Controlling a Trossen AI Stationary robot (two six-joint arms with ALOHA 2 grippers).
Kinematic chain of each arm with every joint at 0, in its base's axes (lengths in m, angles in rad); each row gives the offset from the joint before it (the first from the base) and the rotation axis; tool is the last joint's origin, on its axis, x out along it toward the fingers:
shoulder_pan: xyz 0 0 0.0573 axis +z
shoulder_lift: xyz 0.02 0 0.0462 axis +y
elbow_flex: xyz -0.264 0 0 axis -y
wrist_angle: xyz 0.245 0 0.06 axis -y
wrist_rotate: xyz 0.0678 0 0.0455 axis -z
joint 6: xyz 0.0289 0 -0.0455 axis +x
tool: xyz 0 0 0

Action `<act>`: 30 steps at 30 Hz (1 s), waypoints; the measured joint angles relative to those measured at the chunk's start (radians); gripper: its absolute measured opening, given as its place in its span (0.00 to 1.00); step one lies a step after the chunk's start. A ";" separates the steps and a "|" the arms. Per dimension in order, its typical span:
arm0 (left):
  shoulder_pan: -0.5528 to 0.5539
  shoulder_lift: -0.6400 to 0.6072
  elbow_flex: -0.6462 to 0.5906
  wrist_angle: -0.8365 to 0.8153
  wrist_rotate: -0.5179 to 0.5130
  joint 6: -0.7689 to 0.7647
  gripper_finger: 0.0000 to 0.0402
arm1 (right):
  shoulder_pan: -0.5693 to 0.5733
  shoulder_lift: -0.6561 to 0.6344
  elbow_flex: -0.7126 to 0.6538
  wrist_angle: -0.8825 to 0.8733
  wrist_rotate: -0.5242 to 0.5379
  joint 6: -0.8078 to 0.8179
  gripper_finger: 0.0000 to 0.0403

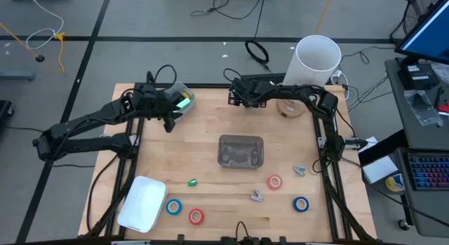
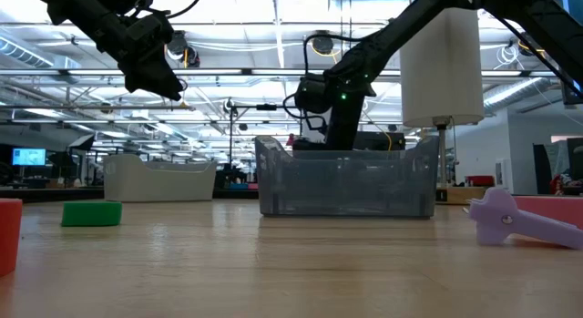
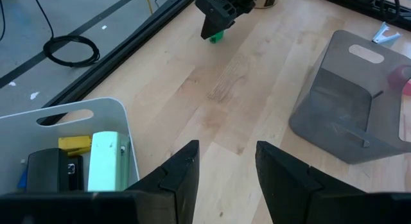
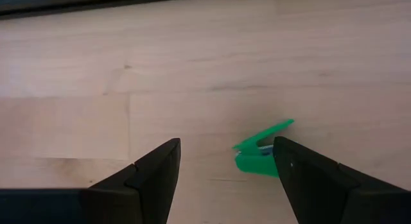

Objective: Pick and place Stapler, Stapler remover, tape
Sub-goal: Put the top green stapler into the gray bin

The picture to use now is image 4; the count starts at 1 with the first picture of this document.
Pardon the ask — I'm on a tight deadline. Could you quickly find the black aluminium table frame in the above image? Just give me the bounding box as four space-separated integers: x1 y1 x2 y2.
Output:
0 0 232 20

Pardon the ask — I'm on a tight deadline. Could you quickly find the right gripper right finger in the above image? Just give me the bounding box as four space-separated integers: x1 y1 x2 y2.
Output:
272 135 411 224

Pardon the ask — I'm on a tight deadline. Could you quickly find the green stapler remover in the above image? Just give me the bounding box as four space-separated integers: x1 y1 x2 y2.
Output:
232 119 295 178

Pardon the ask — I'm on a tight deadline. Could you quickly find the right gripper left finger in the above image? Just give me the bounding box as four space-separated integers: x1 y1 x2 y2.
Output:
80 137 182 224

